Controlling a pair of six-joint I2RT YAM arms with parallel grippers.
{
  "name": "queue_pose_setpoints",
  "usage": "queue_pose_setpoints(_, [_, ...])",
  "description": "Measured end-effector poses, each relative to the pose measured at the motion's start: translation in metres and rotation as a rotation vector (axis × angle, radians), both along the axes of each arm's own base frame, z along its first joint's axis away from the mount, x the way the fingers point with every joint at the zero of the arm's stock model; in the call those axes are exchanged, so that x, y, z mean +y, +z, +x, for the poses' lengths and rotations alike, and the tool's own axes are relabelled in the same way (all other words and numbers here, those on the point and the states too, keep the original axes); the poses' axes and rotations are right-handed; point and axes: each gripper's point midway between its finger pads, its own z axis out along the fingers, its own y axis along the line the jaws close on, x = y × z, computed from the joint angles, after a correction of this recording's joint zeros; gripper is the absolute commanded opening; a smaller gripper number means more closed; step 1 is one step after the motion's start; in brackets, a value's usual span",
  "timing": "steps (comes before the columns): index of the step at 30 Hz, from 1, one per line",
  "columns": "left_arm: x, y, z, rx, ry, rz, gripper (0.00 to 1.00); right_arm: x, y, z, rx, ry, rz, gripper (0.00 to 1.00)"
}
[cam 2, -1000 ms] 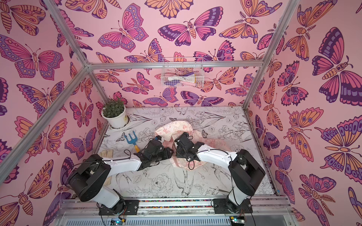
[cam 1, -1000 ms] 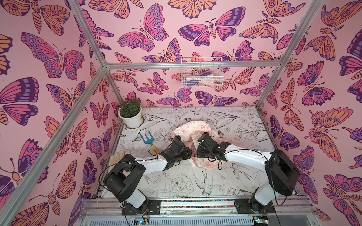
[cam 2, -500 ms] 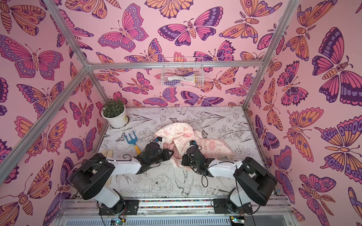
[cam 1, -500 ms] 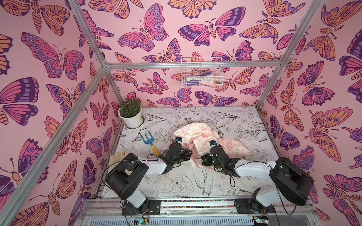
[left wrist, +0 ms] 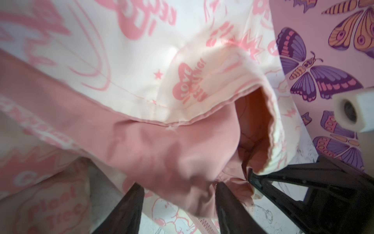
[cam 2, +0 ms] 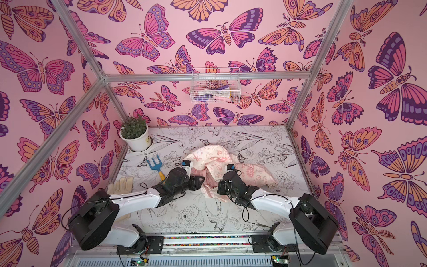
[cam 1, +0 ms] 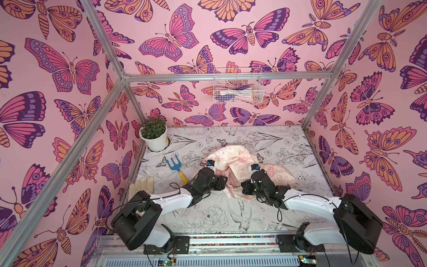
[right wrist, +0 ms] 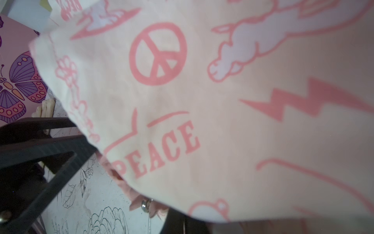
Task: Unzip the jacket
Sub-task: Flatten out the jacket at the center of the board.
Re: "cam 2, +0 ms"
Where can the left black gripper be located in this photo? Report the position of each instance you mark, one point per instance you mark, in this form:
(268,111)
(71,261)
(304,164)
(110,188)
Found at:
(194,181)

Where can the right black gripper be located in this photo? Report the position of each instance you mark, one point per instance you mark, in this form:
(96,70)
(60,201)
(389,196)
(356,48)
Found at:
(223,186)

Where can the pink printed hooded jacket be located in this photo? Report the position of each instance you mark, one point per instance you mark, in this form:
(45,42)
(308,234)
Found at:
(211,162)

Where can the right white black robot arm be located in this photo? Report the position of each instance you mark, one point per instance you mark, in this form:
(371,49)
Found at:
(312,223)

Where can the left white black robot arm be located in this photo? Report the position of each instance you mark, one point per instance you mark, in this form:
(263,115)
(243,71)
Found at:
(95,223)

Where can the beige work glove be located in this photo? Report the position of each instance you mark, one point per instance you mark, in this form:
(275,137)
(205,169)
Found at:
(121,186)

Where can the white pot with green plant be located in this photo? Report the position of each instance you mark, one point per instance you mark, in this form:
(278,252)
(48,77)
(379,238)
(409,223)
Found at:
(135,132)

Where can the green circuit board right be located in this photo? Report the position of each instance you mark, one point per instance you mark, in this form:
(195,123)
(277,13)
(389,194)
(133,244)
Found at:
(280,261)

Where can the green circuit board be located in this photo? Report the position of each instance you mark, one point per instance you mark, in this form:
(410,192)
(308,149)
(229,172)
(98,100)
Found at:
(280,261)
(138,262)

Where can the green circuit board left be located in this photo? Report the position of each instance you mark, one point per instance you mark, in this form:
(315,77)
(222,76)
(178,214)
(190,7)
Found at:
(138,262)

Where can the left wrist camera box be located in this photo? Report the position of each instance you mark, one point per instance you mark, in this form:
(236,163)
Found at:
(187,166)

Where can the blue garden fork yellow handle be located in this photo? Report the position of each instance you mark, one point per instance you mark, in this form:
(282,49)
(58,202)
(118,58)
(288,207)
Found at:
(156,164)

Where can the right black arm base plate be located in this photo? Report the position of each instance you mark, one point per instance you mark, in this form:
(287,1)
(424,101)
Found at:
(267,244)

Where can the aluminium front rail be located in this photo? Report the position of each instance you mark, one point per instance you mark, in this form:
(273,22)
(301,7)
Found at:
(180,246)

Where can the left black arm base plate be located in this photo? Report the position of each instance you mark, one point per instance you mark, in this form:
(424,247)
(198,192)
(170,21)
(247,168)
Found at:
(145,245)

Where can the white wire wall basket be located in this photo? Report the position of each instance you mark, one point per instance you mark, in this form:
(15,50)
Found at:
(215,85)

